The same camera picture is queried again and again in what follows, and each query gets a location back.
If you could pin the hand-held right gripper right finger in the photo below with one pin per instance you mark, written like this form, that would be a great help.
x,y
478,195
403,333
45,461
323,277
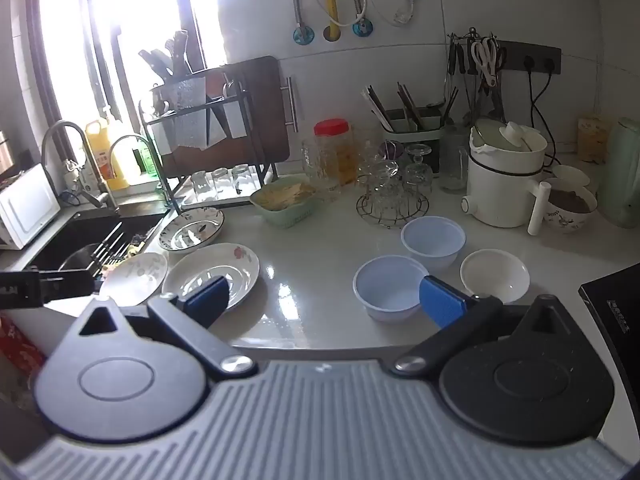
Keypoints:
x,y
442,301

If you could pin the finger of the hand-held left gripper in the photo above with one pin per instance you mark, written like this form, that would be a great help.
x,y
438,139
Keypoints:
x,y
65,282

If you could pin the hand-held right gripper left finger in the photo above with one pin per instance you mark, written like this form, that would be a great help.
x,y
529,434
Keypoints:
x,y
207,294

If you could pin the large red flower plate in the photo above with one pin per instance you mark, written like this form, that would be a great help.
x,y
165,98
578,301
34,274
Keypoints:
x,y
200,270

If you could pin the white ceramic bowl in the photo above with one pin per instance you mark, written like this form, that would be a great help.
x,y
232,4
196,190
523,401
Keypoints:
x,y
495,275

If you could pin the white plastic bowl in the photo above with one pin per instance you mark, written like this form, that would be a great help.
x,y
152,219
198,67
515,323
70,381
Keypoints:
x,y
385,285

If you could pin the white cup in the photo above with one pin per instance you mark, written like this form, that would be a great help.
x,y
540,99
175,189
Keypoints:
x,y
433,241

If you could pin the leaf pattern deep plate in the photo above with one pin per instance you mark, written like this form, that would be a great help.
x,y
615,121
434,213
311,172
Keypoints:
x,y
191,230

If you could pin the small floral plate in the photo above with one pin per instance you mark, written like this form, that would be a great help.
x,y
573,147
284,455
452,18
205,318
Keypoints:
x,y
134,272

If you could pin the black sink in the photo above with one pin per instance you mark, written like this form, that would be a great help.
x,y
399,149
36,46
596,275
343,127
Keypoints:
x,y
75,230

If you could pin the metal skewers in sink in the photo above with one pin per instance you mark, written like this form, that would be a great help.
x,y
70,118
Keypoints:
x,y
110,247

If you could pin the red printed packet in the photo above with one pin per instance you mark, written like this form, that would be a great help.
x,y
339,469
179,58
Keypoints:
x,y
17,355

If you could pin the white microwave oven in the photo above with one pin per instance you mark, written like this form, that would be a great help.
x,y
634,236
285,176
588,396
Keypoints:
x,y
25,210

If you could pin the clear drinking glass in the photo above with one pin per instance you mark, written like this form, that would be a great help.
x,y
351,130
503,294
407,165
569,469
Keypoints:
x,y
200,185
241,177
220,182

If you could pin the green basket of toothpicks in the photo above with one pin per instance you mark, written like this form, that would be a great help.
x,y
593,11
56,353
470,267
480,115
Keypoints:
x,y
285,205

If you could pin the white electric kettle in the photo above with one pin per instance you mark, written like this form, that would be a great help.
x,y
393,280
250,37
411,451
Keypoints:
x,y
500,185

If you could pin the yellow detergent bottle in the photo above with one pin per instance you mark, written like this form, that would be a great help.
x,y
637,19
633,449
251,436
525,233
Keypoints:
x,y
102,155

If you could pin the tall clear glass jar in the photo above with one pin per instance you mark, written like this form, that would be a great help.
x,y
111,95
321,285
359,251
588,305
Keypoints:
x,y
454,165

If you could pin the tall steel faucet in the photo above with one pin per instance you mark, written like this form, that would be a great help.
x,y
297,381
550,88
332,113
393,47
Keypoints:
x,y
50,145

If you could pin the green bottle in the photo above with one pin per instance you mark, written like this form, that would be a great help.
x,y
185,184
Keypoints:
x,y
145,160

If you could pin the patterned bowl with brown contents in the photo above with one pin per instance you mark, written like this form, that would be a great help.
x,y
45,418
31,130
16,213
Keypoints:
x,y
570,210

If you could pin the small steel faucet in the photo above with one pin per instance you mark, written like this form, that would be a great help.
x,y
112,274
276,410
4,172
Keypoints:
x,y
145,147

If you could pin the glass mug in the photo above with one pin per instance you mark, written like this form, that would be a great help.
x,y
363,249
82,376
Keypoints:
x,y
312,162

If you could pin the chopstick holder with chopsticks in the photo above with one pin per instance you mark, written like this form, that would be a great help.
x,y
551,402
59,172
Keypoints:
x,y
410,135

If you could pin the black induction cooktop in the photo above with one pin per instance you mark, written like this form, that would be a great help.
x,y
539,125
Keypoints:
x,y
617,305

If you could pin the plain white bowl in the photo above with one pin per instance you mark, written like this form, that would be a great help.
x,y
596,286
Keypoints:
x,y
570,175

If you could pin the red lid glass jar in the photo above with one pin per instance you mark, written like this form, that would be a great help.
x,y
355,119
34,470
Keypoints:
x,y
336,150

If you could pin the wooden cutting board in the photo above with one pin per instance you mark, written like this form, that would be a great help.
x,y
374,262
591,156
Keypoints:
x,y
260,110

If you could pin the black dish rack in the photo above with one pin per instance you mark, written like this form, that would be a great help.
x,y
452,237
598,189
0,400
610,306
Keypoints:
x,y
235,95

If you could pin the green thermos jug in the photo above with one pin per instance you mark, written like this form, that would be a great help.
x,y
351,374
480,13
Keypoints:
x,y
622,175

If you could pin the yellow food package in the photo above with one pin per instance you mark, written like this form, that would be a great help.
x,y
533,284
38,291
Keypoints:
x,y
595,137

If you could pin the knives in rack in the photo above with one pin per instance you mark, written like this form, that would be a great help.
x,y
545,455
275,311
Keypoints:
x,y
170,55

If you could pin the black power strip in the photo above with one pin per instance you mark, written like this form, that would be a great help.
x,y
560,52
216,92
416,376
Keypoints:
x,y
535,57

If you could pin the yellow pipe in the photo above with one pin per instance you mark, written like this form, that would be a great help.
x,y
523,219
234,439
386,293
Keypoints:
x,y
331,5

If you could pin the window frame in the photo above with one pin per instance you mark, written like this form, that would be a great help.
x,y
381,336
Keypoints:
x,y
106,85

